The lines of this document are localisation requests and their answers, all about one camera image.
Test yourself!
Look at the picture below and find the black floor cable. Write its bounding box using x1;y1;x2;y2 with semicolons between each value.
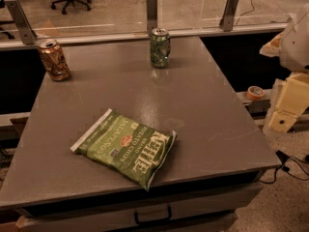
259;150;309;185

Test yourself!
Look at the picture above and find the green soda can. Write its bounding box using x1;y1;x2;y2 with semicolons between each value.
150;28;171;68

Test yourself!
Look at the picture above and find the middle metal bracket post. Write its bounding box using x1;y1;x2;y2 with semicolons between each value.
146;0;157;34

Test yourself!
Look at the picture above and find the black drawer handle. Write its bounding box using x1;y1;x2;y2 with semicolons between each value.
133;206;172;226

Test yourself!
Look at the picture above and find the left metal bracket post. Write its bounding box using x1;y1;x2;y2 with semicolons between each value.
5;0;37;44

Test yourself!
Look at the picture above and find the right metal bracket post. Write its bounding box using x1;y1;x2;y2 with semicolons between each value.
219;0;239;32

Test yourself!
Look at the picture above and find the green Kettle chips bag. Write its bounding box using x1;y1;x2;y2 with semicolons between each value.
70;109;177;190

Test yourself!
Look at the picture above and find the orange tape roll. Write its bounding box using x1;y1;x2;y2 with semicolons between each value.
246;86;265;101

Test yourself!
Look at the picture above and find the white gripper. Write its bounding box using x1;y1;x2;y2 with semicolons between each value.
268;73;309;133

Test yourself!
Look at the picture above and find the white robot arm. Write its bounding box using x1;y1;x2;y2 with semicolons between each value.
260;4;309;132

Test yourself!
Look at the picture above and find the metal bracket post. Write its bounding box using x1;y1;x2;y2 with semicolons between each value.
5;0;37;44
219;0;239;32
146;0;157;34

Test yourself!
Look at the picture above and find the grey table drawer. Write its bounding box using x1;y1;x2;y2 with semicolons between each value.
16;182;263;232

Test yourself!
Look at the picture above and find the orange soda can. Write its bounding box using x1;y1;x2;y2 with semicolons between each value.
38;39;70;81

